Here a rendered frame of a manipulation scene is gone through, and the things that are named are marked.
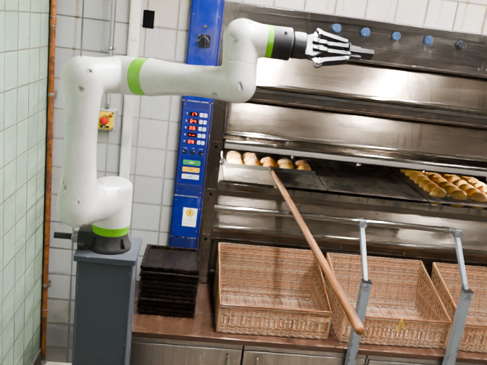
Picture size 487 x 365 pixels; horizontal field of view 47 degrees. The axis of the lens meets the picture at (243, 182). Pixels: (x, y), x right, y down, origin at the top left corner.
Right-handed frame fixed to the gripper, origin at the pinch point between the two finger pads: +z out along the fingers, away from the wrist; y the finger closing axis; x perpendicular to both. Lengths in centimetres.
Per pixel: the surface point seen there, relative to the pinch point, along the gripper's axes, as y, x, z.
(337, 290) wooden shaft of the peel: 56, -52, 7
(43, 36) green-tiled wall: -63, -93, -122
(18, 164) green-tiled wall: -1, -104, -122
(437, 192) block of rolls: -34, -154, 95
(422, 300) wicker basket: 27, -167, 87
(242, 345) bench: 62, -145, -14
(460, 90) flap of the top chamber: -70, -103, 89
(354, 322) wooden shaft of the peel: 70, -37, 8
